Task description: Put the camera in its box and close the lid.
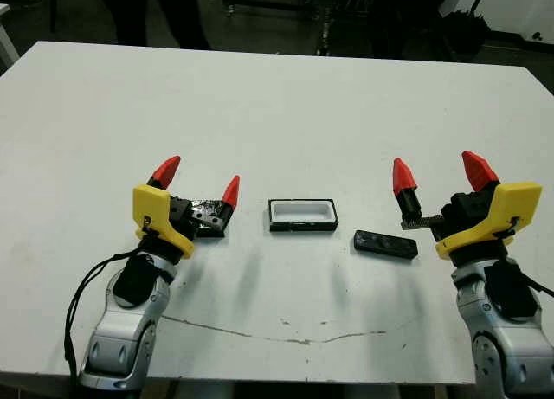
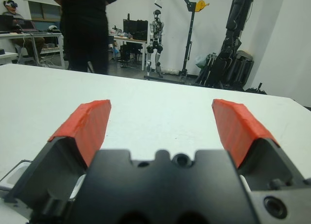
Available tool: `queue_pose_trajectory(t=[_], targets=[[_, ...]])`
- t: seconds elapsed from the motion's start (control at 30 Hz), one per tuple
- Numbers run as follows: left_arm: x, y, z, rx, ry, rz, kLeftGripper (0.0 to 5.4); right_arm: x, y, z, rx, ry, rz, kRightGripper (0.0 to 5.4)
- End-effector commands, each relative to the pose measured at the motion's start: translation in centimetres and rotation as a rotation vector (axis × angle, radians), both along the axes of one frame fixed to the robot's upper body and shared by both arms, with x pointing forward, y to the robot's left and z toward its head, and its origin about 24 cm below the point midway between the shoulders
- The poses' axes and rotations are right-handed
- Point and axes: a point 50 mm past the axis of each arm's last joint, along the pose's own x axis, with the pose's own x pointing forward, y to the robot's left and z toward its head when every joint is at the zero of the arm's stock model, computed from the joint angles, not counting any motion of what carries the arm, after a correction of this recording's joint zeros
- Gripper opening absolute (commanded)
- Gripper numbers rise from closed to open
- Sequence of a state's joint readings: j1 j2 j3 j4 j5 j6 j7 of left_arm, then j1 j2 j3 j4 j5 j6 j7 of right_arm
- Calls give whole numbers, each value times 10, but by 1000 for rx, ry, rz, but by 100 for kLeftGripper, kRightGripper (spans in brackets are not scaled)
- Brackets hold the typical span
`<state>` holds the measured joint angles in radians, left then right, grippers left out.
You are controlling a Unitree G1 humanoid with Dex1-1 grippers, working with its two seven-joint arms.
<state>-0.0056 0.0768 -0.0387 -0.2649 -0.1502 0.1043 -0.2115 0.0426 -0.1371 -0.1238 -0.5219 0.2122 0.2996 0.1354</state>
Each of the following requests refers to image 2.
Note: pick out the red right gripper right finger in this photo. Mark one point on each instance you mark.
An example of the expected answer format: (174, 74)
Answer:
(240, 131)

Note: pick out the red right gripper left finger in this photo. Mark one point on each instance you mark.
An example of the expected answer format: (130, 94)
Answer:
(87, 126)

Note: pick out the black tangled bundle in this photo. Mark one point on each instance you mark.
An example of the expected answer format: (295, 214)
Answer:
(255, 90)

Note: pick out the pale plastic bag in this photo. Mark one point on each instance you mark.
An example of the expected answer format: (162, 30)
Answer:
(201, 62)

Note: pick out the white metal desk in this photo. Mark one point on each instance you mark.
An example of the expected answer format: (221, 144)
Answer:
(61, 51)

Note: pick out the tall black equipment stack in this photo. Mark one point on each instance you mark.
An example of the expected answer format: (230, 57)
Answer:
(233, 39)

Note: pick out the wood top desk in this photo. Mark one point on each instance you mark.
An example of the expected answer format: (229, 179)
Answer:
(131, 40)

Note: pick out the person in black clothes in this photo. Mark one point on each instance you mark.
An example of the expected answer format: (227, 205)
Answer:
(82, 27)

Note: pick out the white headset on desk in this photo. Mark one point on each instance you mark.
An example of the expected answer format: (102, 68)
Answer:
(53, 27)

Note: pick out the white side table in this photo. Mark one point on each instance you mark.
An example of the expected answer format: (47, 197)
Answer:
(8, 56)

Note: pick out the black desk monitors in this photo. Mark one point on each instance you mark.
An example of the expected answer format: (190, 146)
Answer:
(132, 27)

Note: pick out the black gantry crane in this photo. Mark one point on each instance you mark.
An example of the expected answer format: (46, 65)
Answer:
(192, 27)

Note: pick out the dark red laptop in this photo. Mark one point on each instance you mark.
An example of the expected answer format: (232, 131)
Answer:
(26, 25)

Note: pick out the hanging humanoid robot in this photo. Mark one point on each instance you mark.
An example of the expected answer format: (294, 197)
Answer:
(156, 27)

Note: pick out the yellow hoist winch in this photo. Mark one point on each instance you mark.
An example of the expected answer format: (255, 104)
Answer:
(201, 5)

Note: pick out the black laptop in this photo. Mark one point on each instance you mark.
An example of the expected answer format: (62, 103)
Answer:
(6, 22)

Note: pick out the seated person with headset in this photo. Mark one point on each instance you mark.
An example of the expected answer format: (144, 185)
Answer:
(11, 7)

